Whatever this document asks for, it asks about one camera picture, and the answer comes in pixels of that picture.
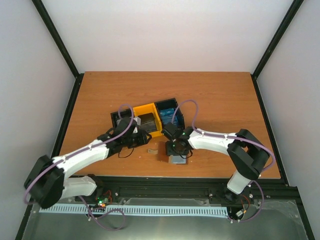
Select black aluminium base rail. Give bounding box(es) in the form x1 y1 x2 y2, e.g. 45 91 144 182
32 174 301 208

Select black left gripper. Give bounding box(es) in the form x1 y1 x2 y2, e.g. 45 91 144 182
123 129 152 149

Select blue credit card stack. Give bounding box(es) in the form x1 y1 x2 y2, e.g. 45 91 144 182
159 108 179 127

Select metal sheet front plate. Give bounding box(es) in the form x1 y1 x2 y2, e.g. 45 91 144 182
22 198 314 240

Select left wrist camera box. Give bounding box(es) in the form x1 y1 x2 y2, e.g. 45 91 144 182
132 116 141 134

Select black frame post left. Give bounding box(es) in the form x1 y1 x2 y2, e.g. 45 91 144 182
31 0 81 78

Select black bin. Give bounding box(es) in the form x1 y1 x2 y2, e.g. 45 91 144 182
154 98 185 129
110 109 132 133

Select dark credit card stack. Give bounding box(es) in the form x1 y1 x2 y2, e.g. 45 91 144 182
138 112 160 133

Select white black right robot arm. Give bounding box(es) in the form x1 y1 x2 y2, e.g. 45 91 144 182
162 123 276 195

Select black frame post right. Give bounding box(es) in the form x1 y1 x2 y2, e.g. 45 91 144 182
251 0 305 79

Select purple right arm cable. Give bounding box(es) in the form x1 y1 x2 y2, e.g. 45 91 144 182
171 99 276 223

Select black bin left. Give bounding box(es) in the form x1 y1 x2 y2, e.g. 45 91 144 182
110 109 132 133

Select black bin right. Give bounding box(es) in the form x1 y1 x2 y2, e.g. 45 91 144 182
154 98 185 129

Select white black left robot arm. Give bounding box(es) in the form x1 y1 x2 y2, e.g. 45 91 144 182
24 117 152 209

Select brown leather card holder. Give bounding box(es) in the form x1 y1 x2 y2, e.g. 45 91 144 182
147 142 188 165

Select yellow bin middle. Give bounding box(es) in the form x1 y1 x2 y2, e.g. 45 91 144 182
133 103 163 138

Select light blue cable duct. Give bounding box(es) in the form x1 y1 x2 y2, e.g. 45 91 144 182
39 203 228 218

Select black frame post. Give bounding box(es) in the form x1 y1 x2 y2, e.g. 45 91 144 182
251 0 305 79
31 0 81 78

